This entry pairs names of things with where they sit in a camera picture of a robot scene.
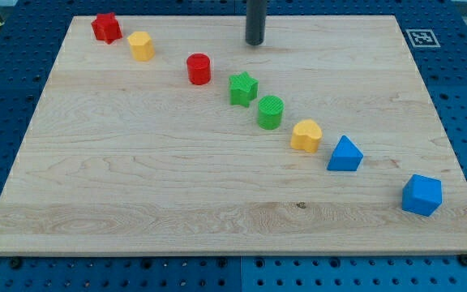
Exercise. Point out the green cylinder block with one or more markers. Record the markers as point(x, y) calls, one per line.
point(270, 110)

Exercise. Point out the green star block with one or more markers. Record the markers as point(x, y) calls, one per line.
point(243, 89)

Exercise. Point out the yellow heart block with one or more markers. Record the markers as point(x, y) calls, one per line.
point(306, 136)

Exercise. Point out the red cylinder block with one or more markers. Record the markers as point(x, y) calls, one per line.
point(199, 68)

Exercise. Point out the wooden board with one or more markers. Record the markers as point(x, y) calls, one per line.
point(127, 158)

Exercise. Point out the blue triangle block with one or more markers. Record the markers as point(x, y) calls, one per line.
point(346, 156)

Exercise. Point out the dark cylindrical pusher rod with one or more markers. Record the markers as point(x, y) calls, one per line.
point(256, 12)

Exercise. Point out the yellow hexagon block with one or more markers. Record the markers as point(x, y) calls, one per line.
point(142, 48)

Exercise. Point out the red star block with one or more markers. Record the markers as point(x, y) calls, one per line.
point(106, 28)

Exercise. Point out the blue cube block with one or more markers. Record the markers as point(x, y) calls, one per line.
point(422, 195)

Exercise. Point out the white fiducial marker tag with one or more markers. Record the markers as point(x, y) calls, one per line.
point(422, 38)

